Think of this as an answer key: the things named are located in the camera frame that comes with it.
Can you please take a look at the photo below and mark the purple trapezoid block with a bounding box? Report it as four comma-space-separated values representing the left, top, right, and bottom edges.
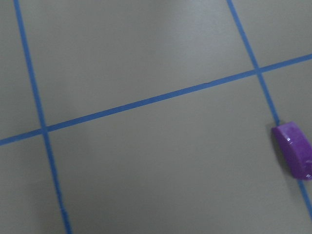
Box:
272, 121, 312, 180

